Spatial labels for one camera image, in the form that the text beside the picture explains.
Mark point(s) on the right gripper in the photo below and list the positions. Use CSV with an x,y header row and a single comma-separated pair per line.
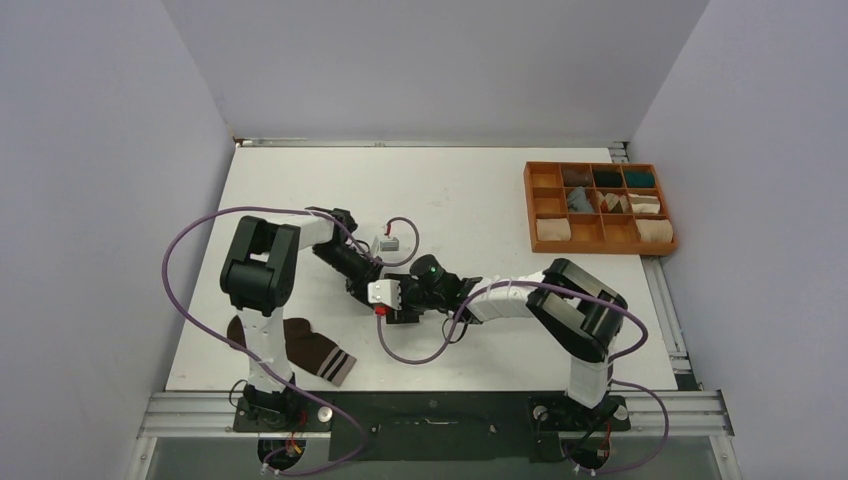
x,y
406,313

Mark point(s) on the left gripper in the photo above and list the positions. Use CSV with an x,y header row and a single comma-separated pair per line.
x,y
357,285

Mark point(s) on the brown striped sock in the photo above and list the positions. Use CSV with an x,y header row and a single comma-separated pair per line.
x,y
310,351

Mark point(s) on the grey sock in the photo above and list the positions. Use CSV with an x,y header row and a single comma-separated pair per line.
x,y
578,202

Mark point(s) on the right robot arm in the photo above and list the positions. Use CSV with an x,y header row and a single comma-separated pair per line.
x,y
581,313

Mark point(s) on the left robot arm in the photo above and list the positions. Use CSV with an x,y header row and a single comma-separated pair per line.
x,y
259,273

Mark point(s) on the wooden compartment tray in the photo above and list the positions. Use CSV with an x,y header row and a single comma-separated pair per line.
x,y
597,208

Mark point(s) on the brown rolled sock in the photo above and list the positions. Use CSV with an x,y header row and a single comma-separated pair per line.
x,y
574,178

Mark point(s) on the argyle rolled sock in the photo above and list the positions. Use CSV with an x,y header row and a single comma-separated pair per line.
x,y
612,203

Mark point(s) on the black rolled sock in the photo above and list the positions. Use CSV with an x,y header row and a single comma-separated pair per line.
x,y
608,179

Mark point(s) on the teal rolled sock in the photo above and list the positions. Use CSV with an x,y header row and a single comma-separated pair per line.
x,y
639,180

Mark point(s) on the beige rolled sock right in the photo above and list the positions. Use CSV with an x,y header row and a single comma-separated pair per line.
x,y
655,231

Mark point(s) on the cream striped rolled sock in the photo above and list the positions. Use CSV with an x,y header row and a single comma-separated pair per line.
x,y
644,204

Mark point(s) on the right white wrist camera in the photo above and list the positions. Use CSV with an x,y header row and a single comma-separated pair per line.
x,y
385,292

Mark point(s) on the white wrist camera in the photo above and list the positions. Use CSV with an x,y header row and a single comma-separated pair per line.
x,y
385,292
382,244

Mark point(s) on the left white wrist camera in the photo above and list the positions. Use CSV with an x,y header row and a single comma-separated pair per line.
x,y
382,244

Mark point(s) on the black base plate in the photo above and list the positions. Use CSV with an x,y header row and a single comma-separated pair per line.
x,y
439,426

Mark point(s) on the aluminium frame rail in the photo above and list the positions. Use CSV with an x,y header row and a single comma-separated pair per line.
x,y
211,415

